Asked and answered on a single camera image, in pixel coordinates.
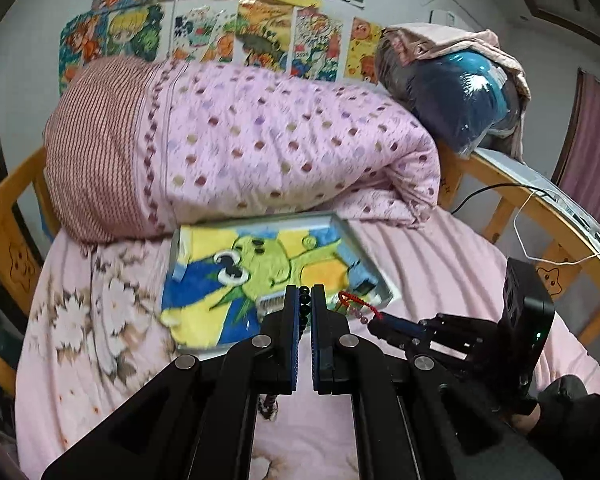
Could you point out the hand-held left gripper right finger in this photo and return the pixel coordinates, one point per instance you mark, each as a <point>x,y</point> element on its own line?
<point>317,350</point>

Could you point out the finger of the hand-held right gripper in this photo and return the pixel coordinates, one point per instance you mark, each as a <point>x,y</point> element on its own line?
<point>390,336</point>
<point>405,326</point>

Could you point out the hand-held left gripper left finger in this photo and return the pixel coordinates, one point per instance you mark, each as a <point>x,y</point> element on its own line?
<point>294,350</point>

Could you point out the grey metal tray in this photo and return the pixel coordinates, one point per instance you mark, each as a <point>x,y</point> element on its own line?
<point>360,255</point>

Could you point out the person's right forearm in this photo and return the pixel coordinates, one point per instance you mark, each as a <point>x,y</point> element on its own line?
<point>580,425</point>

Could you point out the green dinosaur drawing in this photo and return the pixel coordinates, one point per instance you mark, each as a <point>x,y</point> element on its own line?
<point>260,265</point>

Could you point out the pink floral bed sheet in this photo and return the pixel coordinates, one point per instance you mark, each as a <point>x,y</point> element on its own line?
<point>105,360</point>

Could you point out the pink curtain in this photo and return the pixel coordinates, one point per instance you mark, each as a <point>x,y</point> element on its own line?
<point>595,160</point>

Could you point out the rolled pink dotted quilt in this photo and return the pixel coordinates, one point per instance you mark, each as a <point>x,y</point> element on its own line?
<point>280,150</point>

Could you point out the plastic-wrapped blue bundle with cloth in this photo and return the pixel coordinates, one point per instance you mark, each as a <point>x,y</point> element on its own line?
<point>460,37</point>

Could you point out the group of wall drawings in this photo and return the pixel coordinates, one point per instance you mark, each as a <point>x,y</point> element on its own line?
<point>260,30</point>

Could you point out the wooden bed frame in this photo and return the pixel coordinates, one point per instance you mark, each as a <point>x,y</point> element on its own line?
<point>7,192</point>

